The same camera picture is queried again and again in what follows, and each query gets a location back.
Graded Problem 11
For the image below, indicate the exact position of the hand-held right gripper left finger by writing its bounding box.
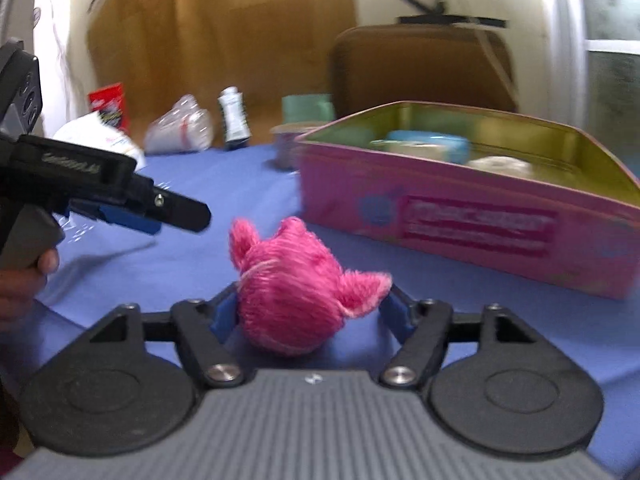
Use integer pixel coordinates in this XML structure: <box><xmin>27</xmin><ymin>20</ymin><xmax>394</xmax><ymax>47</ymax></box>
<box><xmin>90</xmin><ymin>282</ymin><xmax>245</xmax><ymax>389</ymax></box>

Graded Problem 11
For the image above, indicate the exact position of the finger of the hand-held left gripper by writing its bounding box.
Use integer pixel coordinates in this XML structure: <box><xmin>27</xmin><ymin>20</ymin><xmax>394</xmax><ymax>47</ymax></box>
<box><xmin>150</xmin><ymin>190</ymin><xmax>212</xmax><ymax>234</ymax></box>
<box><xmin>70</xmin><ymin>200</ymin><xmax>163</xmax><ymax>236</ymax></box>

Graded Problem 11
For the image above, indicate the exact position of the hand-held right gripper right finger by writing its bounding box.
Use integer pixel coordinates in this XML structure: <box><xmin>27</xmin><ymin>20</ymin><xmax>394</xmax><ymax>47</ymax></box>
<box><xmin>379</xmin><ymin>284</ymin><xmax>544</xmax><ymax>387</ymax></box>

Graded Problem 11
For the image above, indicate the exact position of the pink plush toy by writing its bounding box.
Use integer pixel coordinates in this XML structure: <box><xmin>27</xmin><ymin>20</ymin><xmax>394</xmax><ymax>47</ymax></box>
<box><xmin>228</xmin><ymin>216</ymin><xmax>394</xmax><ymax>357</ymax></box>

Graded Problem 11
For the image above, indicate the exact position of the pink tin box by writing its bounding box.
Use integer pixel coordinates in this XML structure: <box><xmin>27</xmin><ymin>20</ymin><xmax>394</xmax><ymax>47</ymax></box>
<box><xmin>294</xmin><ymin>100</ymin><xmax>640</xmax><ymax>302</ymax></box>

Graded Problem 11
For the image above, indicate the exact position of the white grey packet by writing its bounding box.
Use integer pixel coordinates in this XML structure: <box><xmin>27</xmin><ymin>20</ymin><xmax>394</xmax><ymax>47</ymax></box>
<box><xmin>370</xmin><ymin>139</ymin><xmax>454</xmax><ymax>162</ymax></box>

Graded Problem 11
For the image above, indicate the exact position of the person's left hand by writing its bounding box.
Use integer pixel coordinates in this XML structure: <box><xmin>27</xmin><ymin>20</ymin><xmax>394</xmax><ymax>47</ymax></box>
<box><xmin>0</xmin><ymin>249</ymin><xmax>61</xmax><ymax>332</ymax></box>

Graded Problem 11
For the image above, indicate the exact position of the white plastic bag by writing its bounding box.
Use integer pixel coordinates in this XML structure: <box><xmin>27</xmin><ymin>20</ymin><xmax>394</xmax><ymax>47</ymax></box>
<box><xmin>52</xmin><ymin>111</ymin><xmax>147</xmax><ymax>170</ymax></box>

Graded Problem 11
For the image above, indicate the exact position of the blue printed blanket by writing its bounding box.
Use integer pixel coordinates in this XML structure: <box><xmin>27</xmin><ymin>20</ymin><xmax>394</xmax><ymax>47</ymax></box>
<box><xmin>0</xmin><ymin>141</ymin><xmax>640</xmax><ymax>480</ymax></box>

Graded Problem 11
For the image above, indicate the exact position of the red packet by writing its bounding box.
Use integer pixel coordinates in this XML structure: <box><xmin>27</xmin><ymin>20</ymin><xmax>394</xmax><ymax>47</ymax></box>
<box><xmin>88</xmin><ymin>82</ymin><xmax>130</xmax><ymax>131</ymax></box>

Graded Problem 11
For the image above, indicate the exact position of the clear plastic bag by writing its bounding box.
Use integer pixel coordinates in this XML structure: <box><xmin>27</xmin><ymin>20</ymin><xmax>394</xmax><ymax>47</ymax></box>
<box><xmin>144</xmin><ymin>93</ymin><xmax>215</xmax><ymax>155</ymax></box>

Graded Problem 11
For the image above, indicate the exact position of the white tube bottle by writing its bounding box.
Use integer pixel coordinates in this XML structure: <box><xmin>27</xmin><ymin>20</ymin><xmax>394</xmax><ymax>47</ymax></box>
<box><xmin>217</xmin><ymin>86</ymin><xmax>252</xmax><ymax>151</ymax></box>

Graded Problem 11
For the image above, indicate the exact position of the green and purple cup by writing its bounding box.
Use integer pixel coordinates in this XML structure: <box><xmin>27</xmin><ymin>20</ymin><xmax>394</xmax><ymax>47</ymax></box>
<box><xmin>269</xmin><ymin>122</ymin><xmax>332</xmax><ymax>171</ymax></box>

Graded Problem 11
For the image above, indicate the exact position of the white fluffy pad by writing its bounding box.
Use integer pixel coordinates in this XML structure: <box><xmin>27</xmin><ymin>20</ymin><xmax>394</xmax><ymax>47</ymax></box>
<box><xmin>469</xmin><ymin>155</ymin><xmax>534</xmax><ymax>177</ymax></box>

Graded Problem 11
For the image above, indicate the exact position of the brown cardboard sheet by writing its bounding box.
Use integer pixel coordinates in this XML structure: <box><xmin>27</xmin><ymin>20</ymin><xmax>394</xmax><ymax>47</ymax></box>
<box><xmin>87</xmin><ymin>0</ymin><xmax>359</xmax><ymax>147</ymax></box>

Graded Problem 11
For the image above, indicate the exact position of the brown chair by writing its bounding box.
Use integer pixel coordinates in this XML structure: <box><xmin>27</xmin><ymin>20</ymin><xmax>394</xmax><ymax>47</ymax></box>
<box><xmin>329</xmin><ymin>23</ymin><xmax>519</xmax><ymax>119</ymax></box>

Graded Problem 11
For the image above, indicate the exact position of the window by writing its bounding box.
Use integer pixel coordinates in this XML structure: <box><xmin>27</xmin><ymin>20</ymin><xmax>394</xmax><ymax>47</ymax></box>
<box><xmin>579</xmin><ymin>0</ymin><xmax>640</xmax><ymax>182</ymax></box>

